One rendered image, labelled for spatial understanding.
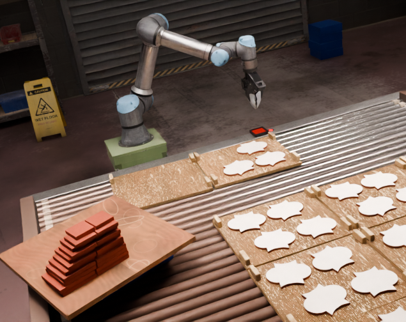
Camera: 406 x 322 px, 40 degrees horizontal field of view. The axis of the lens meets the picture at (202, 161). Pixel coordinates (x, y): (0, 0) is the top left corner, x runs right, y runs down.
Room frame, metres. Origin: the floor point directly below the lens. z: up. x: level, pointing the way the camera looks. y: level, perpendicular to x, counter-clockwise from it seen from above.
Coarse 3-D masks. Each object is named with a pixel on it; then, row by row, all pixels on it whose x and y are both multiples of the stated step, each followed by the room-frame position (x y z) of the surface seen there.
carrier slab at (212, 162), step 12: (276, 144) 2.45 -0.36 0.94; (204, 156) 2.46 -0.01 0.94; (216, 156) 2.43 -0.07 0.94; (228, 156) 2.41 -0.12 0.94; (240, 156) 2.39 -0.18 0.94; (252, 156) 2.37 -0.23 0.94; (288, 156) 2.30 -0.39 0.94; (204, 168) 2.33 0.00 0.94; (216, 168) 2.30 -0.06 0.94; (264, 168) 2.23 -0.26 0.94; (276, 168) 2.21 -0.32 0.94; (288, 168) 2.21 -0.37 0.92; (228, 180) 2.17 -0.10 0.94; (240, 180) 2.16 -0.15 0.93
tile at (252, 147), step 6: (240, 144) 2.49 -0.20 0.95; (246, 144) 2.48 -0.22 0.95; (252, 144) 2.47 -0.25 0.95; (258, 144) 2.46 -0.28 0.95; (264, 144) 2.45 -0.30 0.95; (240, 150) 2.43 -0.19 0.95; (246, 150) 2.42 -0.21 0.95; (252, 150) 2.41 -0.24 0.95; (258, 150) 2.40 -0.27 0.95; (264, 150) 2.39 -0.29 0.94
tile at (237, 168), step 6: (234, 162) 2.31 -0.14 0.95; (240, 162) 2.30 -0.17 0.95; (246, 162) 2.29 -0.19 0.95; (252, 162) 2.28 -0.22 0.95; (228, 168) 2.26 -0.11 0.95; (234, 168) 2.25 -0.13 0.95; (240, 168) 2.24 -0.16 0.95; (246, 168) 2.23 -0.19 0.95; (252, 168) 2.22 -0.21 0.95; (228, 174) 2.21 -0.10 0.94; (234, 174) 2.20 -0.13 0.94; (240, 174) 2.19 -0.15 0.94
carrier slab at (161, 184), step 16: (128, 176) 2.37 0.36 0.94; (144, 176) 2.34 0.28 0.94; (160, 176) 2.32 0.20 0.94; (176, 176) 2.29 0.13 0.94; (192, 176) 2.26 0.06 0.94; (128, 192) 2.21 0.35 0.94; (144, 192) 2.19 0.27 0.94; (160, 192) 2.16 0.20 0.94; (176, 192) 2.14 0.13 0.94; (192, 192) 2.11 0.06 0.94; (144, 208) 2.07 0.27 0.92
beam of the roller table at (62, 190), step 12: (384, 96) 2.87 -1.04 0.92; (396, 96) 2.84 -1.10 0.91; (348, 108) 2.79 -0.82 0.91; (360, 108) 2.77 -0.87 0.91; (300, 120) 2.74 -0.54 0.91; (312, 120) 2.71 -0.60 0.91; (324, 120) 2.70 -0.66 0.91; (276, 132) 2.64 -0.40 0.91; (216, 144) 2.61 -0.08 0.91; (228, 144) 2.59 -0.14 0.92; (180, 156) 2.55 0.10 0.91; (132, 168) 2.50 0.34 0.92; (144, 168) 2.48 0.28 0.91; (84, 180) 2.45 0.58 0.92; (96, 180) 2.43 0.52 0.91; (108, 180) 2.41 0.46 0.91; (48, 192) 2.39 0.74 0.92; (60, 192) 2.37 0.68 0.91
